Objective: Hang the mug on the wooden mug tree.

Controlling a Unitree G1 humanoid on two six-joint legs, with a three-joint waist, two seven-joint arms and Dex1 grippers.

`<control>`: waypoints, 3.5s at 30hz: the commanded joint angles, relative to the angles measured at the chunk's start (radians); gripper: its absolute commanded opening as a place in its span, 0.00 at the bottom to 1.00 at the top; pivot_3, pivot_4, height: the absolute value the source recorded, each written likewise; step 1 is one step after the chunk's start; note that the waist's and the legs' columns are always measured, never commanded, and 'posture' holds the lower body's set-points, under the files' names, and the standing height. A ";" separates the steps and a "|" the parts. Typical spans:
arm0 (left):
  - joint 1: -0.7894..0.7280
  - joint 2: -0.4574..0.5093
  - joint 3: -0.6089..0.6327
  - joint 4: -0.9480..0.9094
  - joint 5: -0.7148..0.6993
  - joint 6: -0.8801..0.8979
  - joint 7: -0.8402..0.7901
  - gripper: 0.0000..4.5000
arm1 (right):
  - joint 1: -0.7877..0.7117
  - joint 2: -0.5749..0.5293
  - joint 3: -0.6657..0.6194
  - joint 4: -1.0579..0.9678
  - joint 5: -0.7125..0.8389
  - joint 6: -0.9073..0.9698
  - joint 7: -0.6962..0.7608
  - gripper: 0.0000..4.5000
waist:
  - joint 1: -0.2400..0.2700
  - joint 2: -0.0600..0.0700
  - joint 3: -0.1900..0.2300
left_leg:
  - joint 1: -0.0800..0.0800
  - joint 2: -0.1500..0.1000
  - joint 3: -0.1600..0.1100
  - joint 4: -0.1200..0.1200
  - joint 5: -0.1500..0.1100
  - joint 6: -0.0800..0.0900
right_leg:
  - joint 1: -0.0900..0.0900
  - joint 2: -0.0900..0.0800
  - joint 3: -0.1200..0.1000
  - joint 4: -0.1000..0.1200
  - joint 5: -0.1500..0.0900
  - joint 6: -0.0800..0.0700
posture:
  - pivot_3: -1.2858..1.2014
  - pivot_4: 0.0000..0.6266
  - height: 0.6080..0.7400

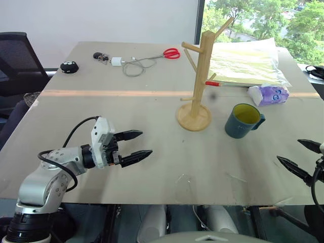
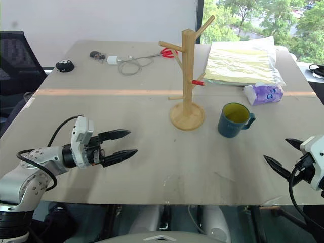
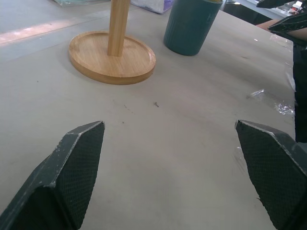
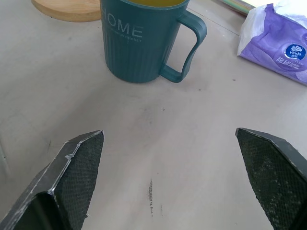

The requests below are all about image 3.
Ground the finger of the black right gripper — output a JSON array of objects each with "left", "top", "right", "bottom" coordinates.
[
  {"left": 267, "top": 11, "right": 307, "bottom": 39},
  {"left": 256, "top": 0, "right": 307, "bottom": 8}
]

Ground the red white small box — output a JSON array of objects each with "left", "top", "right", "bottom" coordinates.
[{"left": 289, "top": 0, "right": 303, "bottom": 14}]

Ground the white purple plastic bag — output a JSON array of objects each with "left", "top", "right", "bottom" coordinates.
[{"left": 130, "top": 0, "right": 175, "bottom": 14}]

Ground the wooden stand with round base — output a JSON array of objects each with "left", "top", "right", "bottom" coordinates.
[{"left": 69, "top": 0, "right": 156, "bottom": 85}]

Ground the teal ribbed cup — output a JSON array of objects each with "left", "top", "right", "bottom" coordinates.
[{"left": 163, "top": 0, "right": 224, "bottom": 57}]

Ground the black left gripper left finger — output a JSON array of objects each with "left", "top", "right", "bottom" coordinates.
[{"left": 0, "top": 120, "right": 106, "bottom": 230}]

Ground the crumpled clear tape piece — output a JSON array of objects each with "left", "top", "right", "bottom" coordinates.
[{"left": 246, "top": 89, "right": 265, "bottom": 100}]

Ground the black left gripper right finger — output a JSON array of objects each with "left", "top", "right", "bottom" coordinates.
[{"left": 235, "top": 119, "right": 307, "bottom": 230}]

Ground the clear greenish plastic bag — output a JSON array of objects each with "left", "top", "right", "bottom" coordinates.
[{"left": 53, "top": 0, "right": 83, "bottom": 7}]

